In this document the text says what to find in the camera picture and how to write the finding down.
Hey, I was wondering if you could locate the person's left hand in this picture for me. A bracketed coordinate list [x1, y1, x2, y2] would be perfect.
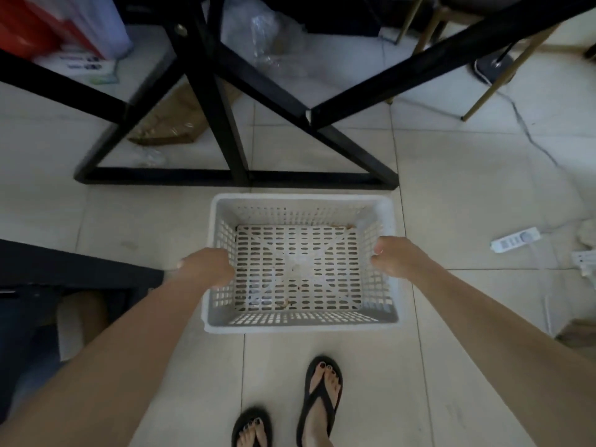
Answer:
[176, 248, 236, 289]

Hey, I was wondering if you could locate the person's right hand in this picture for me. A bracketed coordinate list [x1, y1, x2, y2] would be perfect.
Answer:
[370, 235, 436, 280]

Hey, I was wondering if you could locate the white plastic basket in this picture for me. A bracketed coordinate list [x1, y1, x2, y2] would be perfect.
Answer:
[201, 192, 402, 335]

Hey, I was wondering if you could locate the person's left forearm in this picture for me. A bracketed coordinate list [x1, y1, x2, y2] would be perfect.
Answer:
[0, 269, 210, 447]

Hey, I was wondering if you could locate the person's right forearm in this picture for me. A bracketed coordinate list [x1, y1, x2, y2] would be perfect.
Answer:
[405, 263, 596, 447]

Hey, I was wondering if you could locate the person's left leg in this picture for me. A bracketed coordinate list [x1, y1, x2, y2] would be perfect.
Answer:
[237, 416, 269, 447]

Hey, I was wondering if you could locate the person's leg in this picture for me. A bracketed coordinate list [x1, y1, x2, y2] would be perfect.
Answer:
[302, 361, 338, 447]
[237, 416, 269, 447]

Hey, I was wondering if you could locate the person's right leg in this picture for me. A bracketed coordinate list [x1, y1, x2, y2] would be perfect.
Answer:
[302, 361, 338, 447]

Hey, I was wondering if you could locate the white power strip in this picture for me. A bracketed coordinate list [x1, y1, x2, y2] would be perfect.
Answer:
[490, 226, 543, 253]

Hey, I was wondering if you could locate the flat brown cardboard sheet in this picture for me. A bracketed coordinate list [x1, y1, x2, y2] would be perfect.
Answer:
[128, 81, 243, 145]

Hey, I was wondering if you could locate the black flip-flop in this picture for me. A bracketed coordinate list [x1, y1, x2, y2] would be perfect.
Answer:
[296, 356, 344, 447]
[231, 407, 273, 447]

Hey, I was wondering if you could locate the black-framed white table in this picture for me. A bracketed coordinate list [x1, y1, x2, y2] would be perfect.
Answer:
[0, 0, 596, 189]

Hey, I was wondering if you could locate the gold legged chair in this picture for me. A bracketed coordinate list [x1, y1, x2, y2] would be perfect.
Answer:
[386, 0, 564, 122]

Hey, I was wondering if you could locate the clear plastic wrap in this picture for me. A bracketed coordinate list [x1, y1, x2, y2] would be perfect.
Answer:
[223, 0, 308, 89]

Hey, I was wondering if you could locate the printed paper leaflet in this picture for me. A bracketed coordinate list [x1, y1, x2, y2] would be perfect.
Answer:
[44, 50, 120, 84]

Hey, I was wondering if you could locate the pale plastic bag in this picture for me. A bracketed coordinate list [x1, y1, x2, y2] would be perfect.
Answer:
[27, 0, 133, 59]

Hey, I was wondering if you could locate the red bag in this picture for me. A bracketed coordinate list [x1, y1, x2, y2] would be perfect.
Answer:
[0, 0, 101, 59]

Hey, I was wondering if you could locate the grey floor cable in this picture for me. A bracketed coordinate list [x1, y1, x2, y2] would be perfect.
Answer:
[493, 88, 559, 168]

